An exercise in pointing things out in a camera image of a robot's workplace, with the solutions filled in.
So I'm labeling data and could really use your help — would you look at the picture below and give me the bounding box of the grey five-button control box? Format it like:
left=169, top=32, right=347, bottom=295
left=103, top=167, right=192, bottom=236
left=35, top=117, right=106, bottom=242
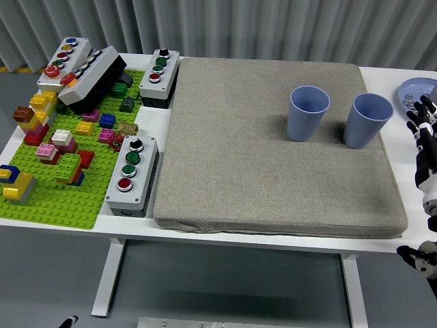
left=36, top=36, right=92, bottom=93

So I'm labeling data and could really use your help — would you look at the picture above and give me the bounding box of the green brick baseplate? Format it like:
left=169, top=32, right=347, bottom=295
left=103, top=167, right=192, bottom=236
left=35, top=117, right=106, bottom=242
left=0, top=69, right=146, bottom=230

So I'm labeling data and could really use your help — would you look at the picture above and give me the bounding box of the black curved toy piece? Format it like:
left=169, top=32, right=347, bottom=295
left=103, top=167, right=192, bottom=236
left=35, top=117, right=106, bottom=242
left=115, top=72, right=134, bottom=88

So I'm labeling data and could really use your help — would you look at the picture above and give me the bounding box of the pink-topped brick stack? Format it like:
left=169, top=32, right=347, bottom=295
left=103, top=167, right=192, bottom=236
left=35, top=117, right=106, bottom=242
left=36, top=142, right=61, bottom=166

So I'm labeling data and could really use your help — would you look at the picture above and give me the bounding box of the blue ribbed plastic cup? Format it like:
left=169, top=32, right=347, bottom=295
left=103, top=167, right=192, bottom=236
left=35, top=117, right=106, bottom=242
left=342, top=93, right=395, bottom=150
left=286, top=85, right=331, bottom=142

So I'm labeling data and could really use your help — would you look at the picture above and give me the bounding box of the green toy brick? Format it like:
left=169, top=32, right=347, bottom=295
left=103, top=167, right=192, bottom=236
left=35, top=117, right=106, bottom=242
left=111, top=82, right=128, bottom=99

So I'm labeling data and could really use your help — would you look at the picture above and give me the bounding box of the grey pleated curtain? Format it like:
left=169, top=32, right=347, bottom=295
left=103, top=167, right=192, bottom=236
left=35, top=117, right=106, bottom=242
left=0, top=0, right=437, bottom=72

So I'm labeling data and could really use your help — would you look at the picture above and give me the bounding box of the blue toy brick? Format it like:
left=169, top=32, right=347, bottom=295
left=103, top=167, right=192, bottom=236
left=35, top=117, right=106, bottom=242
left=98, top=113, right=117, bottom=130

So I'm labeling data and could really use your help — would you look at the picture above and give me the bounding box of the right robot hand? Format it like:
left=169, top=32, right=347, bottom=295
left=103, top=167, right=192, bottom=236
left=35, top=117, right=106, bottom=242
left=406, top=95, right=437, bottom=200

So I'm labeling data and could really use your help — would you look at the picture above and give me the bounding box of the white-topped magenta brick stack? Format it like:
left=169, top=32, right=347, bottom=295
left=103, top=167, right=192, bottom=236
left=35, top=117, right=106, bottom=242
left=51, top=128, right=79, bottom=154

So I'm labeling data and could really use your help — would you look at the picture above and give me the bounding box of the grey-brown fabric mat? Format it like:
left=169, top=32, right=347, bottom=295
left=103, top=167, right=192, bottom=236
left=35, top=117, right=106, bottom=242
left=152, top=57, right=409, bottom=239

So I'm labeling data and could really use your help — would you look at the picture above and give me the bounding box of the yellow toy brick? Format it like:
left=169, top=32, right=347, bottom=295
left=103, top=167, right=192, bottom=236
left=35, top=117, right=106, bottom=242
left=75, top=121, right=94, bottom=137

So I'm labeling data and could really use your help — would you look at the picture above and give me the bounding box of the blue plate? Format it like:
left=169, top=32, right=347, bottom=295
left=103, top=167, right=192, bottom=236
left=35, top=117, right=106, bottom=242
left=397, top=77, right=437, bottom=112

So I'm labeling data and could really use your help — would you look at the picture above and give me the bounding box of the white table leg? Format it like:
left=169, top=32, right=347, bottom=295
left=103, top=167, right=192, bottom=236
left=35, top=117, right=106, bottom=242
left=340, top=254, right=369, bottom=328
left=91, top=238, right=126, bottom=318

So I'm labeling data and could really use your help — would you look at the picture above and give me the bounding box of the green orange brick stack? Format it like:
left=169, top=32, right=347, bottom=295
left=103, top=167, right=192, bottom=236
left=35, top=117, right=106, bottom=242
left=54, top=152, right=86, bottom=187

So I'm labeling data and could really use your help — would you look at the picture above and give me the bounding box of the long grey button control box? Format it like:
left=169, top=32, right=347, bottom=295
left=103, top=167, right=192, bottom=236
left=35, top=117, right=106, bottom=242
left=57, top=46, right=128, bottom=115

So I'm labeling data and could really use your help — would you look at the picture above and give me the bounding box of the red toy brick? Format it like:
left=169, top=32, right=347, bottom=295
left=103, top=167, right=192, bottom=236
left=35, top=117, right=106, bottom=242
left=77, top=150, right=96, bottom=170

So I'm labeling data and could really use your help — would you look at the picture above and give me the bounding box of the brown yellow red brick tower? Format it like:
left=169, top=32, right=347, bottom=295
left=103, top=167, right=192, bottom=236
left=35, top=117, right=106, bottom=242
left=12, top=90, right=59, bottom=147

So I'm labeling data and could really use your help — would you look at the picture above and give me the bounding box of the grey four-button control box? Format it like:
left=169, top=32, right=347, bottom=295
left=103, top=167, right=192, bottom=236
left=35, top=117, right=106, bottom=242
left=104, top=135, right=160, bottom=218
left=139, top=49, right=181, bottom=109

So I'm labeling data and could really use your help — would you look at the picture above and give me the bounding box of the brass valve with red handle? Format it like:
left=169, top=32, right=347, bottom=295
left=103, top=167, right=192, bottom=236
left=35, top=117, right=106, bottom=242
left=109, top=120, right=139, bottom=151

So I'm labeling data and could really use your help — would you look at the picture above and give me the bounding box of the blue yellow grey brick stack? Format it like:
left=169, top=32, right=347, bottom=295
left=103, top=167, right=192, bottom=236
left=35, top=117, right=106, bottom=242
left=0, top=164, right=38, bottom=205

